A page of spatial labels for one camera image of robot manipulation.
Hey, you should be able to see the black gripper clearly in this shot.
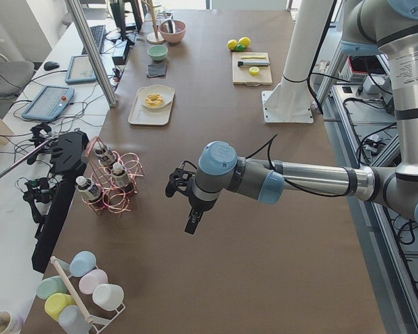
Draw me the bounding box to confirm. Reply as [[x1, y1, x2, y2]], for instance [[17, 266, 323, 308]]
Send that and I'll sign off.
[[185, 196, 209, 234]]

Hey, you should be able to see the tea bottle brown liquid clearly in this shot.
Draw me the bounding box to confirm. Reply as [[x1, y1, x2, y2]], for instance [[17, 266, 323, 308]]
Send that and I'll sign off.
[[111, 162, 134, 193]]

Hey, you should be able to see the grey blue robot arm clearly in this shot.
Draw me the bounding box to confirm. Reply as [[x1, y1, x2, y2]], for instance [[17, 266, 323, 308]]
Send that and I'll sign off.
[[185, 1, 418, 234]]

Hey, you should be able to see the tea bottle front rack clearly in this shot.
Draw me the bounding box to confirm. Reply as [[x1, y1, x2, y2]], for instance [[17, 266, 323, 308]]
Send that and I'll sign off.
[[76, 175, 105, 210]]

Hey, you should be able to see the tea bottle rack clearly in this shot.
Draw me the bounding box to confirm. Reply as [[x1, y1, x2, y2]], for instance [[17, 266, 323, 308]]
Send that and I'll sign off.
[[94, 145, 118, 173], [76, 175, 105, 210]]

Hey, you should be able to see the tea bottle rear rack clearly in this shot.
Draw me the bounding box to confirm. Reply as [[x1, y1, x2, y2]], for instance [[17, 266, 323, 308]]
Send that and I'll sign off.
[[94, 145, 118, 173]]

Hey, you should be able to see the beige serving tray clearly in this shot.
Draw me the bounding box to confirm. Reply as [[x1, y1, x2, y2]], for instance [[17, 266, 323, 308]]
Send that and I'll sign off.
[[128, 84, 175, 126]]

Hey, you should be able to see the white cup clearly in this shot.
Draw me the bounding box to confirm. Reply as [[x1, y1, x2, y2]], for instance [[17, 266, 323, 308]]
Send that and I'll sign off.
[[92, 283, 124, 311]]

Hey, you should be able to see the light blue cup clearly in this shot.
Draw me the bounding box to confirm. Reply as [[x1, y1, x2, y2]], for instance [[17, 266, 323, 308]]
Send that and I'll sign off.
[[70, 250, 97, 278]]

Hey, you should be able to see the pink cup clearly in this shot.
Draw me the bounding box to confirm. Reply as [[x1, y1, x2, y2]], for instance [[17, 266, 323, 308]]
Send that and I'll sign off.
[[79, 269, 108, 295]]

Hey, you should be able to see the white round plate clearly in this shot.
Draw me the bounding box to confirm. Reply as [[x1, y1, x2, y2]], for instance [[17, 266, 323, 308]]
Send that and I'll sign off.
[[141, 91, 173, 110]]

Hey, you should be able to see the wooden cutting board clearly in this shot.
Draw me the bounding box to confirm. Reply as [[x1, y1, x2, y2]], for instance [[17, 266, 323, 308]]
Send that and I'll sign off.
[[231, 52, 272, 86]]

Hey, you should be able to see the dark grey folded cloth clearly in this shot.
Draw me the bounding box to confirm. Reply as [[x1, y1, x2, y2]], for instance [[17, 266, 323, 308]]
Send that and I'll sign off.
[[146, 63, 167, 78]]

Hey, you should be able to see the mint green cup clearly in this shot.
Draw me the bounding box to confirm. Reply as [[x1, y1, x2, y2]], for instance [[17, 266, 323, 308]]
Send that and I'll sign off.
[[36, 276, 68, 300]]

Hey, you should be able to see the grey blue cup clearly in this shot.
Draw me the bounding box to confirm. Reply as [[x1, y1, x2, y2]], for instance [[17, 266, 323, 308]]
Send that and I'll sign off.
[[58, 305, 91, 334]]

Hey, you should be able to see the half lemon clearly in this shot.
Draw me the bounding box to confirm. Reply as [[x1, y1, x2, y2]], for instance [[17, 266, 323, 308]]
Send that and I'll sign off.
[[249, 66, 260, 77]]

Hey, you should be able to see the yellow cup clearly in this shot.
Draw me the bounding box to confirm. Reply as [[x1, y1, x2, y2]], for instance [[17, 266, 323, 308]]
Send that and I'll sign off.
[[44, 292, 76, 321]]

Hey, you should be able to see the steel muddler black tip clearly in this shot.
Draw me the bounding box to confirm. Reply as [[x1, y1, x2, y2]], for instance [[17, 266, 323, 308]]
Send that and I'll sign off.
[[237, 60, 270, 67]]

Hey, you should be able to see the mint green bowl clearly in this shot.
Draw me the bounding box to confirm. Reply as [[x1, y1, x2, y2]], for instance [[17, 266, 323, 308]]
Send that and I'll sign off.
[[147, 45, 169, 61]]

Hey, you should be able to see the green lime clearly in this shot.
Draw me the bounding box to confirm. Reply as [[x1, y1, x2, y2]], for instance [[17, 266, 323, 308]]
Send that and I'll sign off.
[[235, 44, 246, 52]]

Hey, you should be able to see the yellow lemon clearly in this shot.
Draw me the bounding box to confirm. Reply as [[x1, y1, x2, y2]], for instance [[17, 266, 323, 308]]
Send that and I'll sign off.
[[227, 39, 238, 51], [238, 36, 251, 48]]

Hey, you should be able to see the blue teach pendant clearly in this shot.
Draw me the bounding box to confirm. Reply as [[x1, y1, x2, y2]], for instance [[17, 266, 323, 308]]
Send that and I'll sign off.
[[22, 86, 75, 121], [65, 55, 97, 84]]

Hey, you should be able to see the wooden mug tree stand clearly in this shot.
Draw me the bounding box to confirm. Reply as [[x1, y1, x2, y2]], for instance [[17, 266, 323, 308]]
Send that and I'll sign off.
[[142, 0, 164, 45]]

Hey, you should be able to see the pink bowl with ice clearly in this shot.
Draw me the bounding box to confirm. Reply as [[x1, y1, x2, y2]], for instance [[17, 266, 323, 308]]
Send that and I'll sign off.
[[159, 19, 187, 44]]

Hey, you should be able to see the black keyboard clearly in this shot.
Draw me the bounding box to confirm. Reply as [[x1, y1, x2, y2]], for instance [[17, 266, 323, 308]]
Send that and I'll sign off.
[[89, 25, 106, 54]]

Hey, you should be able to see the black computer mouse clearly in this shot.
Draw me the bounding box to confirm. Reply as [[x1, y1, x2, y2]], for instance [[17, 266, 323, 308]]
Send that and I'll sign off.
[[43, 61, 60, 71]]

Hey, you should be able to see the grey office chair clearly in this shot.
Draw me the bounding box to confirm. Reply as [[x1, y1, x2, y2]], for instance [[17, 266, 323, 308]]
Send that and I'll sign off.
[[0, 35, 35, 102]]

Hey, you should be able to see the copper wire bottle rack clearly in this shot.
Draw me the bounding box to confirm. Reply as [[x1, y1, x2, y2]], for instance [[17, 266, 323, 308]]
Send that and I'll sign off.
[[79, 136, 144, 216]]

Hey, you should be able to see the braided ring pastry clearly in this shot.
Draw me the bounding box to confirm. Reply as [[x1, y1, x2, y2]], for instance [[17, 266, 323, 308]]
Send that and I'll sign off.
[[144, 93, 164, 109]]

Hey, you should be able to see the white wire cup rack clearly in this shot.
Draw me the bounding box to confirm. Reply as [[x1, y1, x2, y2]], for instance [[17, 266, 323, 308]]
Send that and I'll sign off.
[[49, 256, 126, 333]]

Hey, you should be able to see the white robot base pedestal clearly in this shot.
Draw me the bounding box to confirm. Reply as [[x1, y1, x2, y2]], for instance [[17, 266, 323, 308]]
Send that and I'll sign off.
[[262, 1, 336, 123]]

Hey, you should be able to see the aluminium frame post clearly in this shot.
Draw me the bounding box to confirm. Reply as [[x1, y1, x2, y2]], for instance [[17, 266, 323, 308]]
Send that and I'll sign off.
[[65, 0, 118, 108]]

